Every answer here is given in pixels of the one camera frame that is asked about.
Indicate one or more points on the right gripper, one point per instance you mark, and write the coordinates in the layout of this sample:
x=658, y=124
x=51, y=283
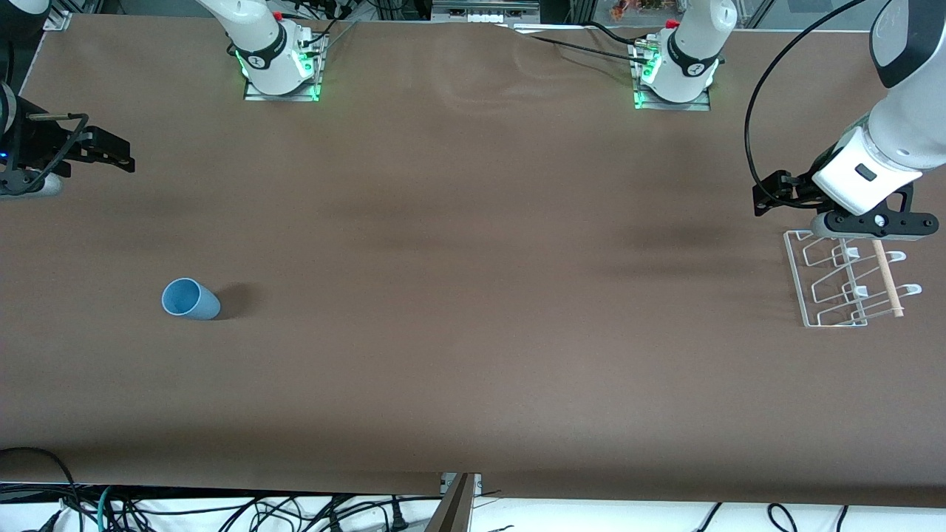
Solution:
x=38, y=142

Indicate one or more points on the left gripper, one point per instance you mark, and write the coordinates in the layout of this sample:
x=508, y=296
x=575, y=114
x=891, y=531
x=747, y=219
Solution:
x=797, y=187

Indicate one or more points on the light blue plastic cup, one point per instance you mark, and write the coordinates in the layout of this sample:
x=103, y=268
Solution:
x=188, y=299

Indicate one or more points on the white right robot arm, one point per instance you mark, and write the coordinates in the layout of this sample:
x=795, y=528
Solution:
x=262, y=41

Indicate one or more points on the wooden dowel rod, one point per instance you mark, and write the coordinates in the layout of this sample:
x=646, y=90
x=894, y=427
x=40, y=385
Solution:
x=889, y=284

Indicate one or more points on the white power strip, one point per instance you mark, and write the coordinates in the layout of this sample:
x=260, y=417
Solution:
x=484, y=13

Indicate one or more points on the black power plug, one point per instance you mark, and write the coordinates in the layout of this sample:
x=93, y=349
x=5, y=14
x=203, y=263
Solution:
x=399, y=517

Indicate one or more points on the aluminium frame profile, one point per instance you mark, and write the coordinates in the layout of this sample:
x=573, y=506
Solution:
x=58, y=20

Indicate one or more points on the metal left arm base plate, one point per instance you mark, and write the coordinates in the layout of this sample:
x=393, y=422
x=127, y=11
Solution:
x=641, y=100

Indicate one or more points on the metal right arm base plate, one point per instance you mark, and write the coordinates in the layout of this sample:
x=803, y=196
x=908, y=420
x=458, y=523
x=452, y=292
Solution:
x=314, y=70

